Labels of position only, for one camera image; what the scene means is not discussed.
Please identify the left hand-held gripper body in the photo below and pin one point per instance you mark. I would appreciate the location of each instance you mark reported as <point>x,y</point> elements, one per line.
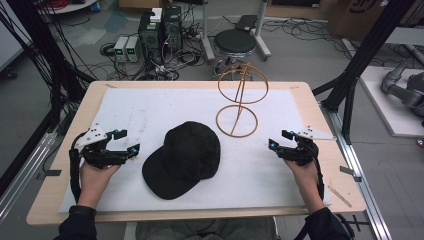
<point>91,136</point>

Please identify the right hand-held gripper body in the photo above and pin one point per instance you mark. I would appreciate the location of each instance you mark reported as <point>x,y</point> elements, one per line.
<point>305,151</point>

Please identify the black baseball cap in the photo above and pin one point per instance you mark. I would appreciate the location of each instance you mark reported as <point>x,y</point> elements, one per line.
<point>186,156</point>

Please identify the person's right hand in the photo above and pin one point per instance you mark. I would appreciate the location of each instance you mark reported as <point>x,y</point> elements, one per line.
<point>306,178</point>

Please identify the person's left hand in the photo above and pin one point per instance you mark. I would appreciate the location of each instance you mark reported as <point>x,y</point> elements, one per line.
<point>95,178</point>

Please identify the grey tape strip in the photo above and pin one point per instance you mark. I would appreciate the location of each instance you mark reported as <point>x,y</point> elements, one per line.
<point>346,170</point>

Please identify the white foam mat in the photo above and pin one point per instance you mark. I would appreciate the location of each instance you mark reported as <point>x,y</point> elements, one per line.
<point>166,106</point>

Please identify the thin wooden stick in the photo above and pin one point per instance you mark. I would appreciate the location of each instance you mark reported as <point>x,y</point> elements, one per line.
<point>340,196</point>

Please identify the grey power supply unit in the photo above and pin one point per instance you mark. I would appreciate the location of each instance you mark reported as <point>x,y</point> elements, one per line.
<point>133,49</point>
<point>120,48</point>

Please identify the white platform board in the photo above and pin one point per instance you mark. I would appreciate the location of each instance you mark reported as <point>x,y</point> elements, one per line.
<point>383,100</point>

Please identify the black computer tower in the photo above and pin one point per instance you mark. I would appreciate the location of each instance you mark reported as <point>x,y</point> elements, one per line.
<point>150,36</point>
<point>172,30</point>

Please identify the black round stool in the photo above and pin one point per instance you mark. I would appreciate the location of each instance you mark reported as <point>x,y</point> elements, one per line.
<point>235,40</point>

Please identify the flat black device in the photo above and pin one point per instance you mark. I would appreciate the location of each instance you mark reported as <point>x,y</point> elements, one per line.
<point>246,22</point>

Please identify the small white box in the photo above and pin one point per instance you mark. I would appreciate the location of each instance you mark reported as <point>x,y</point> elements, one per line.
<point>156,15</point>

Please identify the white panel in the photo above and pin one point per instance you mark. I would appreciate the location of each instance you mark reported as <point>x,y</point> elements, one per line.
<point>8,43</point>

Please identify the white round table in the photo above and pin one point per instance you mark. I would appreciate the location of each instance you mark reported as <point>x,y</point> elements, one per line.
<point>73,6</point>

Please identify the cardboard box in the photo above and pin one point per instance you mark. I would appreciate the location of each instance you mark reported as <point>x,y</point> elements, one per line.
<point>353,20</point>

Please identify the aluminium rail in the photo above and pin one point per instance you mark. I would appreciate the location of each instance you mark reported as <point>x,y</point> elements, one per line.
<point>26,166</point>
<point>358,173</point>

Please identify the black metal frame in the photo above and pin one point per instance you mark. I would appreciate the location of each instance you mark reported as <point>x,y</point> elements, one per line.
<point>370,46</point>
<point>36,40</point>

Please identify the white stand frame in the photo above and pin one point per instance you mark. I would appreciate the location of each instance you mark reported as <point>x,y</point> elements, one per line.
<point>207,40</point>

